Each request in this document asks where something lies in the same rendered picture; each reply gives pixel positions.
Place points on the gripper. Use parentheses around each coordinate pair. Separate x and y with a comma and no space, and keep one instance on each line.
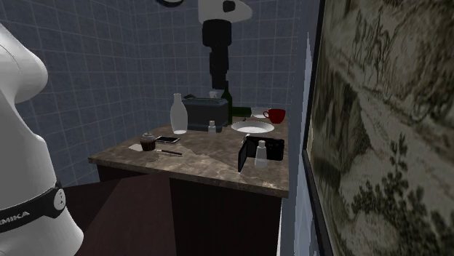
(217,35)

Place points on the white cup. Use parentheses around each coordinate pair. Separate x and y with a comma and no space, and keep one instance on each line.
(215,94)

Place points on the dark green wine bottle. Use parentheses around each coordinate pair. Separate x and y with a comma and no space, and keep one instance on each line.
(227,97)

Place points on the dark grey toaster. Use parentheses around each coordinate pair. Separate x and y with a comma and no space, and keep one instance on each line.
(204,111)

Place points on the white bowl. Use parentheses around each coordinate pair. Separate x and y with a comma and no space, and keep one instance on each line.
(258,111)

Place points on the white glass bottle vase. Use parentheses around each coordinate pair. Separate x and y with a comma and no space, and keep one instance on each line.
(178,117)

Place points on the small grey shaker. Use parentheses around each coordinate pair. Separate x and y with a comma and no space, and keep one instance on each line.
(212,128)

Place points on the white plate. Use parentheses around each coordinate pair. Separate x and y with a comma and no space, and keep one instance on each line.
(252,127)

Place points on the red cup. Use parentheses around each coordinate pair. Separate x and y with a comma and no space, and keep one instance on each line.
(277,116)

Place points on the black smartphone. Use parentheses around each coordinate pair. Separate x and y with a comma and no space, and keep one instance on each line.
(167,139)

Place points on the black pen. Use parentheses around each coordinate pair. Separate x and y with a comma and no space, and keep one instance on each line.
(170,152)

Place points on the black open box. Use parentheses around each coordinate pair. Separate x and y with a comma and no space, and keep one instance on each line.
(275,149)

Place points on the chocolate cupcake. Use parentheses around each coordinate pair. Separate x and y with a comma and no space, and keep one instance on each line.
(148,142)

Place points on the tall white shaker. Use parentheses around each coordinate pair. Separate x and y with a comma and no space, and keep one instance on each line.
(261,156)

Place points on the dark brown cabinet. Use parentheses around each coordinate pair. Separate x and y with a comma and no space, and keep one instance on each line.
(227,220)

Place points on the large framed wall picture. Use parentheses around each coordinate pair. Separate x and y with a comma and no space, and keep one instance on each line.
(383,134)

